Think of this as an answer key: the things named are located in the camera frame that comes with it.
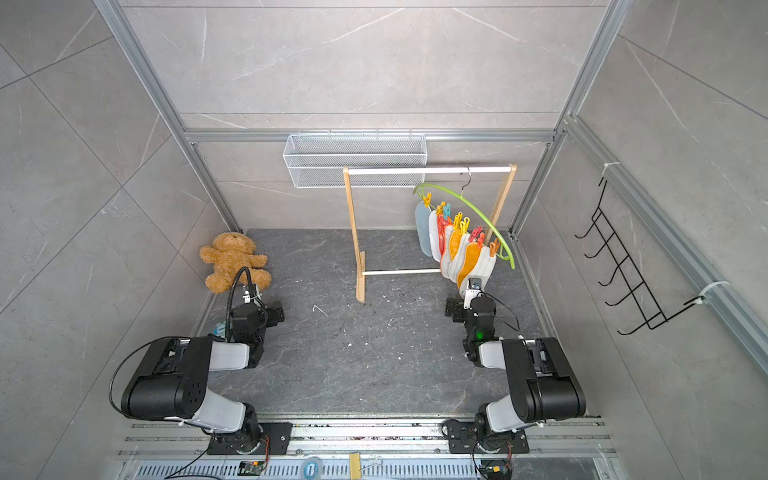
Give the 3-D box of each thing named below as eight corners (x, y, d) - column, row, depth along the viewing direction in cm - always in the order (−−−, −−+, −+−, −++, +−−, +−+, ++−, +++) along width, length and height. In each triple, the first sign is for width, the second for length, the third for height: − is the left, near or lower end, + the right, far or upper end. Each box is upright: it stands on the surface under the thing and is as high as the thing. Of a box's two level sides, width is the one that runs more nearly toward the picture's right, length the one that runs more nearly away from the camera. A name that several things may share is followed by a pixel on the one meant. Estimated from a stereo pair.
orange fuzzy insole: (454, 295, 104) (469, 250, 85) (453, 288, 106) (467, 242, 86) (464, 295, 104) (480, 250, 85) (462, 288, 106) (478, 242, 87)
